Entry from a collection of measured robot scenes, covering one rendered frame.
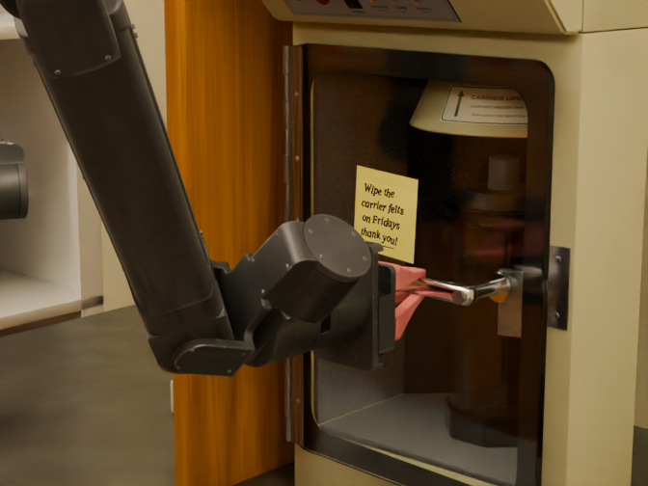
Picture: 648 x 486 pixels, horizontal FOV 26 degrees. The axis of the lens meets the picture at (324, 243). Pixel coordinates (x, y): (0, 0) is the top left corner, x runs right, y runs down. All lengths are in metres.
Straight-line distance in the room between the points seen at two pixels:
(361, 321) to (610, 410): 0.28
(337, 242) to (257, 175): 0.40
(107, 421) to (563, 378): 0.64
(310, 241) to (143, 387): 0.81
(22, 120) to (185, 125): 1.11
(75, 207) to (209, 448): 0.92
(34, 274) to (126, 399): 0.76
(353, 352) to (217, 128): 0.32
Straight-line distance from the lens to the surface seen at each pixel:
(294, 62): 1.33
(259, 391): 1.45
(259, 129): 1.39
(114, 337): 1.99
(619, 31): 1.19
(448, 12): 1.17
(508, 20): 1.14
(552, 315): 1.19
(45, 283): 2.42
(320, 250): 0.99
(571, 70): 1.15
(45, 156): 2.38
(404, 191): 1.24
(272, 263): 0.99
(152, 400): 1.72
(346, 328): 1.09
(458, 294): 1.14
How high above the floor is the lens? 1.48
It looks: 12 degrees down
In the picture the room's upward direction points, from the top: straight up
